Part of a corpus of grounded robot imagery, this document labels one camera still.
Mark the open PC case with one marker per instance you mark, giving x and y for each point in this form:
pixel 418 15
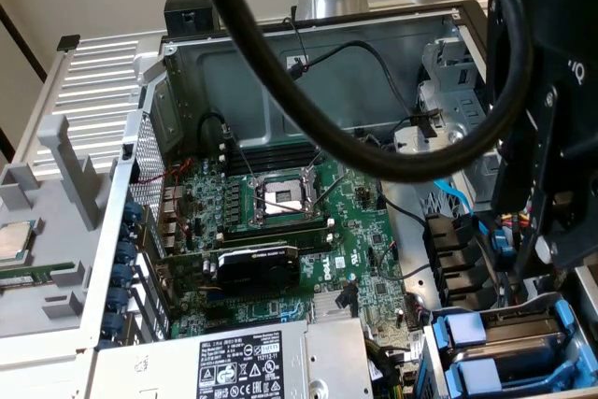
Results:
pixel 224 90

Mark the grey parts rack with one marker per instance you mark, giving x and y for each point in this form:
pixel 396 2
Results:
pixel 61 240

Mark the silver CPU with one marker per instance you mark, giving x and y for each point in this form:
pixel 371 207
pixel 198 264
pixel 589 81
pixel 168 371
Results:
pixel 14 241

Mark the silver drive cage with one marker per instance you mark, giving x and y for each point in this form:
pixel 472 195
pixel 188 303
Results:
pixel 448 90

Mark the grey disk bay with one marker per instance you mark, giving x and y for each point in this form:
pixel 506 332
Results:
pixel 432 366

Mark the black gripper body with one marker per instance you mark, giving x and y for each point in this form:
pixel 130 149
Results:
pixel 560 20

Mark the green motherboard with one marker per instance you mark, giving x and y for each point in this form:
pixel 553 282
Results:
pixel 355 231

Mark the silver heat sink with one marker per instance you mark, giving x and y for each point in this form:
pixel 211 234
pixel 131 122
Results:
pixel 327 305

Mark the black expansion slot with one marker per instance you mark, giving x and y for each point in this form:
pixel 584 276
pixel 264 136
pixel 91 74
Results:
pixel 222 314

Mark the black box bracket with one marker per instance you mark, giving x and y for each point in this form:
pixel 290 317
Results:
pixel 187 9

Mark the metal socket cover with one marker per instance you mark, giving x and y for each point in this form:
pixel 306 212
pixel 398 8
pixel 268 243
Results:
pixel 310 184

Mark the green RAM stick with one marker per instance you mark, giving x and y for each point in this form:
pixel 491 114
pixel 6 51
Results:
pixel 28 273

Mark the black plastic shroud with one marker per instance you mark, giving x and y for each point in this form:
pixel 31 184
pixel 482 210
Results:
pixel 448 249

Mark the metal locking lever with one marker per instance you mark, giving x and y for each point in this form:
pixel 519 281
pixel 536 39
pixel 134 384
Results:
pixel 317 161
pixel 333 189
pixel 238 151

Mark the black plug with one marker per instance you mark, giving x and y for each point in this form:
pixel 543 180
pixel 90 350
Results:
pixel 348 298

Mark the blue expansion card latch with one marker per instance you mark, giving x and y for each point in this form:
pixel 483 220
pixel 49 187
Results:
pixel 133 211
pixel 128 233
pixel 123 276
pixel 120 300
pixel 126 253
pixel 114 325

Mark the CPU socket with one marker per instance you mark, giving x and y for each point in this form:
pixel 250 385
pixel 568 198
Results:
pixel 280 195

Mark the silver power supply with label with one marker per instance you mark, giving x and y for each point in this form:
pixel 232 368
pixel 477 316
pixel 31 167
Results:
pixel 233 361

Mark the blue plastic latch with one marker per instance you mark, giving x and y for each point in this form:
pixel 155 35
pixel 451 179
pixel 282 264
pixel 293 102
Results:
pixel 502 240

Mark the hard disk with blue bracket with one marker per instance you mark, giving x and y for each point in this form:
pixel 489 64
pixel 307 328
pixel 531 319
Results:
pixel 476 375
pixel 460 329

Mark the black RAM slot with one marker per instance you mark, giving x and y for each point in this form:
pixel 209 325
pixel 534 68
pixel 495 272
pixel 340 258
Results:
pixel 280 242
pixel 266 162
pixel 266 151
pixel 275 226

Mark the black graphics card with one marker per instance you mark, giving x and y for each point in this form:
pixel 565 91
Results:
pixel 257 268

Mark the black case latch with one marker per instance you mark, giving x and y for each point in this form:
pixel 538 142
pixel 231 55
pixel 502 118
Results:
pixel 127 151

